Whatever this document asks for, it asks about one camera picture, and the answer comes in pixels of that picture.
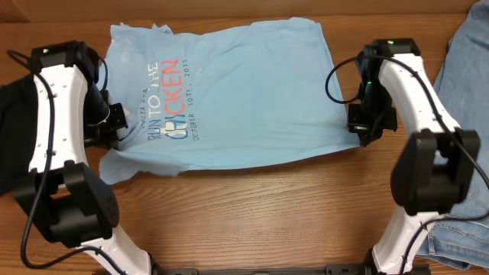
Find light blue printed t-shirt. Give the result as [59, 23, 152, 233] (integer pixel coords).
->
[99, 18, 359, 184]

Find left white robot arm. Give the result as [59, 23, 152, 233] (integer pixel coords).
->
[8, 40, 158, 275]

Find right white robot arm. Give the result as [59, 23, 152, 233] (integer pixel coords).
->
[348, 38, 481, 274]

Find black folded garment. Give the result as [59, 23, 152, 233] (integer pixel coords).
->
[1, 74, 37, 195]

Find blue denim jeans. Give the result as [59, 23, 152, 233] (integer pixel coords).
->
[414, 0, 489, 271]

